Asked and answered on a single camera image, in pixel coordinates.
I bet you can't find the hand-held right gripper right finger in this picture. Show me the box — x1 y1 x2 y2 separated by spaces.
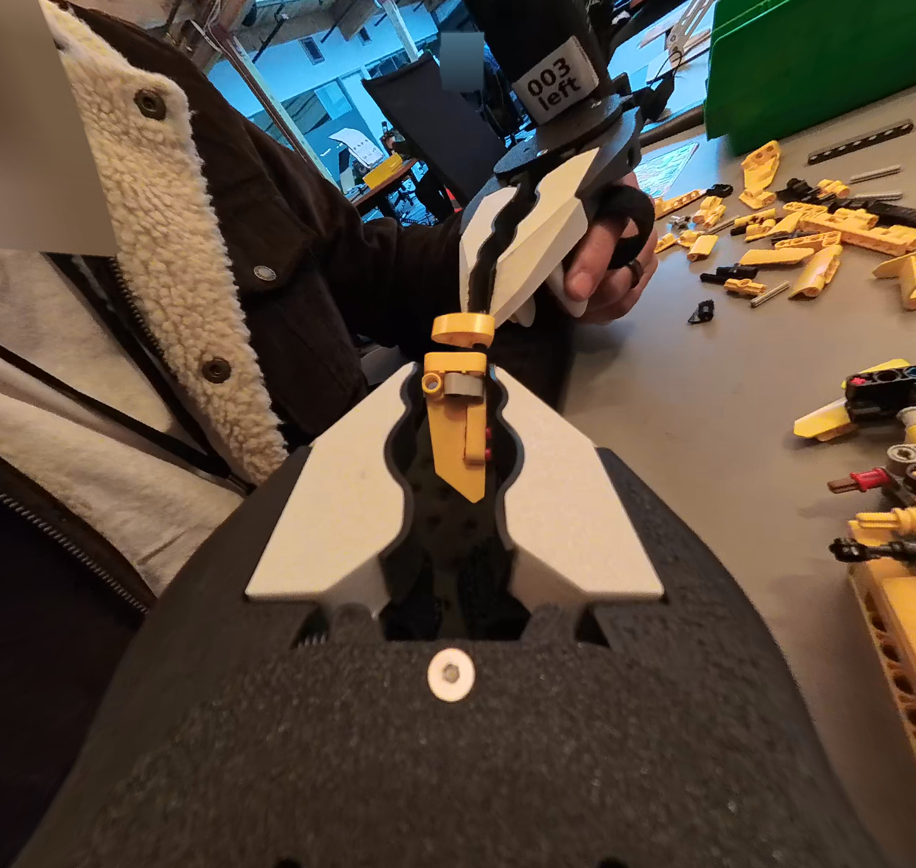
494 366 666 634

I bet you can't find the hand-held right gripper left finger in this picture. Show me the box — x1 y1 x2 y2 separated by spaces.
245 365 419 641

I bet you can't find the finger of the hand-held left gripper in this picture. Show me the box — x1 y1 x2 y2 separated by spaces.
458 188 518 314
489 147 602 325

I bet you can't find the yellow curved liftarm piece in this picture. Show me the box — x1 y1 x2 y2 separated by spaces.
431 312 496 348

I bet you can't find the yellow panel with red pins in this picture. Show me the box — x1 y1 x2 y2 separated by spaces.
422 351 496 504

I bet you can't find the grey desk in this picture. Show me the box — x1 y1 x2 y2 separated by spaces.
558 66 916 868

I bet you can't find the person's left hand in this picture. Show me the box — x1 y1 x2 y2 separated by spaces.
562 174 661 325

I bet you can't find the black office chair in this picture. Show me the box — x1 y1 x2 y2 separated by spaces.
361 52 510 205

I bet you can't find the printed sticker sheet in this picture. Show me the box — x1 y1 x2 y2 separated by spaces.
635 141 699 196

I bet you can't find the black slim device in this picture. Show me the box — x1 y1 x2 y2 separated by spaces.
640 105 707 147

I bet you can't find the white board stand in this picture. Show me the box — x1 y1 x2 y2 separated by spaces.
669 0 745 67

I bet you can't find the person's white shirt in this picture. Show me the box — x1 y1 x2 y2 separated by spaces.
0 249 249 598

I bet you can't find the green plastic bin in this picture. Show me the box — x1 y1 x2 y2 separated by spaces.
705 0 916 158

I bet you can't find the yellow brick car model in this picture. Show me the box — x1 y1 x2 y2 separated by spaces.
793 360 916 754

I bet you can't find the short black brick beam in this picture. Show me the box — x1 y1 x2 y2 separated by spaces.
807 120 914 166

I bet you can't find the black long brick beam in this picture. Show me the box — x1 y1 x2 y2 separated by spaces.
823 195 916 228

